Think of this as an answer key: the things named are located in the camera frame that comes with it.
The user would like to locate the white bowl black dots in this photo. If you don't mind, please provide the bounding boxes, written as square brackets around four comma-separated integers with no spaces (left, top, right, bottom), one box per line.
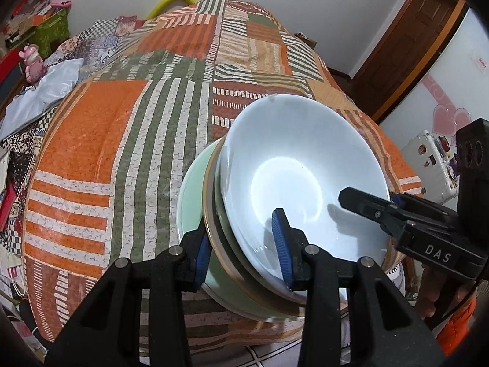
[217,94,389,304]

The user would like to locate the pink ceramic bowl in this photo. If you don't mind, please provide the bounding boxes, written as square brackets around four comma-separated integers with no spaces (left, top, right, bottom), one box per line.
[202,138,402,318]

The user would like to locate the mint green bowl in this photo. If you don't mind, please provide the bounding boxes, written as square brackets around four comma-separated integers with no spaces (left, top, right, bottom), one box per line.
[214,158,307,306]

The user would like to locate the mint green plate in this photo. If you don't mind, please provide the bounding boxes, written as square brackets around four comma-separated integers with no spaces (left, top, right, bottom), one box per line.
[177,139,305,322]

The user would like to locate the person's right hand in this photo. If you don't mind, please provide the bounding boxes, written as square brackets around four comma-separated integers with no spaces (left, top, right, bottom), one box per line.
[414,264,474,320]

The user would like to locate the white stickered suitcase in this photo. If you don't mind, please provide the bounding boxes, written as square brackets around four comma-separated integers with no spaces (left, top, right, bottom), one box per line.
[401,130,458,204]

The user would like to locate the wardrobe with heart stickers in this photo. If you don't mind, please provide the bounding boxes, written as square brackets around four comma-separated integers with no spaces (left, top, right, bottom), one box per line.
[380,6,489,207]

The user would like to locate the patchwork striped bedspread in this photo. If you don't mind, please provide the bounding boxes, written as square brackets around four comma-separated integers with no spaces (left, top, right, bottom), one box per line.
[22,0,422,341]

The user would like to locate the brown wooden door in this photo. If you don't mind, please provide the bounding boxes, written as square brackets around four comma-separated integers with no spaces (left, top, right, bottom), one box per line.
[352,0,465,120]

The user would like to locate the brown cardboard box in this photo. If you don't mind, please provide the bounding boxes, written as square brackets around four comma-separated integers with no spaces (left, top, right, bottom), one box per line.
[294,32,317,50]

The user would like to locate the white folded cloth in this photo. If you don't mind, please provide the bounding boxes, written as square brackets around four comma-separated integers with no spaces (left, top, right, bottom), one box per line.
[1,58,85,141]

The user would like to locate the pink rabbit figurine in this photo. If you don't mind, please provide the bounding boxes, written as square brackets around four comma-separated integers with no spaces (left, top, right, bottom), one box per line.
[18,44,46,85]

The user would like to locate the red gift box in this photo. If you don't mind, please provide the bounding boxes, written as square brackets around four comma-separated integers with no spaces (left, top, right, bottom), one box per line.
[0,49,23,98]

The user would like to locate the checkered patchwork quilt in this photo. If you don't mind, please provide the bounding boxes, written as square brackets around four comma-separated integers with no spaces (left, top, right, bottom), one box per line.
[45,16,144,80]

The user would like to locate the green storage box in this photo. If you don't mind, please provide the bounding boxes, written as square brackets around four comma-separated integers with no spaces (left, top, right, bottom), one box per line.
[27,8,71,58]

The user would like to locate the yellow foam bed rail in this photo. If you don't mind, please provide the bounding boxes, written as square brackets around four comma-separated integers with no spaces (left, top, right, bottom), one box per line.
[146,0,198,20]

